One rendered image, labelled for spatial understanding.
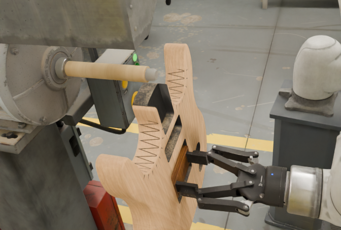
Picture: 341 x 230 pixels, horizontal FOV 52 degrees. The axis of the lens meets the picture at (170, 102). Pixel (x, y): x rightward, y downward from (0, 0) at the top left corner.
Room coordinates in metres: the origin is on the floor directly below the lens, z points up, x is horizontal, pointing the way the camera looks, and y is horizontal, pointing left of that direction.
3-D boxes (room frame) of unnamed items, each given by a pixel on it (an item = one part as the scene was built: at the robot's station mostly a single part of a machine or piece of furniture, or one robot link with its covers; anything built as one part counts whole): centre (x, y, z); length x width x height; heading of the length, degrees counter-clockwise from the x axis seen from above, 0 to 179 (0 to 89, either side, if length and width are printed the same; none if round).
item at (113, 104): (0.95, 0.23, 0.99); 0.24 x 0.21 x 0.26; 66
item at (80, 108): (0.90, 0.25, 1.02); 0.19 x 0.04 x 0.04; 156
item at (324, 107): (1.15, -0.56, 0.73); 0.22 x 0.18 x 0.06; 58
